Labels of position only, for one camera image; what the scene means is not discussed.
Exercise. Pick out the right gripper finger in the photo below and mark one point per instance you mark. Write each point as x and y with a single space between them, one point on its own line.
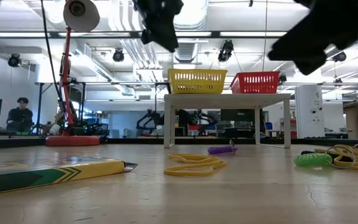
287 55
291 45

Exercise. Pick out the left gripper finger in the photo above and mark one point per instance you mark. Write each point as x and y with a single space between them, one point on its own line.
171 40
163 39

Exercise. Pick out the red plastic basket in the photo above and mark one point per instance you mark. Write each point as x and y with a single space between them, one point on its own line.
255 74

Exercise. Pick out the yellow plastic basket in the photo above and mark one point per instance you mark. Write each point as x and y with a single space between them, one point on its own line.
197 72

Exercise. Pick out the black background robot arm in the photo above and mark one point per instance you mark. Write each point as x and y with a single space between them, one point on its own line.
191 116
149 119

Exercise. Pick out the red desk lamp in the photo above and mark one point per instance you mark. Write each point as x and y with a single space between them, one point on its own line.
71 141

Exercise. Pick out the black ceiling spotlight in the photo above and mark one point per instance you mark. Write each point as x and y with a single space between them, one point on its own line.
283 78
118 56
226 49
340 57
13 60

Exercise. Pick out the black overhead rig beam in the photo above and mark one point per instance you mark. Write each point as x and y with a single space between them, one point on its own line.
216 34

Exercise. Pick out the white pillar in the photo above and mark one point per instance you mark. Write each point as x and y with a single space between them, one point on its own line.
309 105

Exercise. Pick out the white perforated metal shelf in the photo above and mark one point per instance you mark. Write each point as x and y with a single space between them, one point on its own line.
225 101

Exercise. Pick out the beige column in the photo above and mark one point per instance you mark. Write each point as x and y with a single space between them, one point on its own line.
352 124

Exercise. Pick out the person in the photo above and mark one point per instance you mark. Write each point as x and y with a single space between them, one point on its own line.
20 118

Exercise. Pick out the yellow green crayon box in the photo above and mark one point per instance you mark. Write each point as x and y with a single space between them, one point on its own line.
57 175

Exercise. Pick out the black aluminium table frame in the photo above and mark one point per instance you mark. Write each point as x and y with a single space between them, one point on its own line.
337 143

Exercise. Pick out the black metal stand frame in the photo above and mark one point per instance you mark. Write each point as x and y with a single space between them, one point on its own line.
39 105

